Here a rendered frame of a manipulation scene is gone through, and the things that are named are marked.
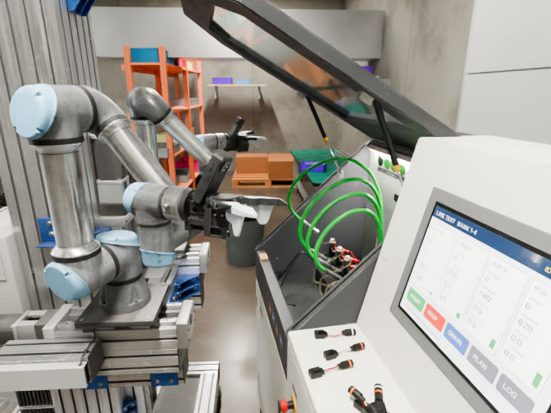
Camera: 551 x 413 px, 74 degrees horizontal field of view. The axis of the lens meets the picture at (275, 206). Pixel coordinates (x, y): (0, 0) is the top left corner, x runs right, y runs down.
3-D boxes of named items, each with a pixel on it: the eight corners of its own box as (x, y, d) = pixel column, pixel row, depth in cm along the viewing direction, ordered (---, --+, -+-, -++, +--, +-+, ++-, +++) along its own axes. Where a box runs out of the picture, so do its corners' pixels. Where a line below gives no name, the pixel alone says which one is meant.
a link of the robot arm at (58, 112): (122, 284, 105) (94, 83, 88) (78, 312, 92) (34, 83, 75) (91, 276, 109) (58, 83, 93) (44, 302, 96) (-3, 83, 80)
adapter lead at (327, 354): (326, 361, 98) (326, 355, 97) (322, 356, 100) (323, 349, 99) (365, 350, 102) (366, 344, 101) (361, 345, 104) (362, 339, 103)
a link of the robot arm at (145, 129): (143, 216, 162) (129, 86, 145) (138, 207, 174) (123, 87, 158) (170, 212, 167) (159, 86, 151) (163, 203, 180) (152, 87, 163)
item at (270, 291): (257, 280, 178) (256, 250, 173) (266, 279, 179) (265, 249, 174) (284, 372, 120) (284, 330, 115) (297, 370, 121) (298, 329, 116)
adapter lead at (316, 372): (311, 380, 92) (311, 373, 91) (307, 374, 94) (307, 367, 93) (353, 368, 95) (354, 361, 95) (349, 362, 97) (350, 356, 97)
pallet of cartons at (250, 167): (299, 175, 751) (299, 152, 737) (306, 187, 663) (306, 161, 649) (234, 176, 743) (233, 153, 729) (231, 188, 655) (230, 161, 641)
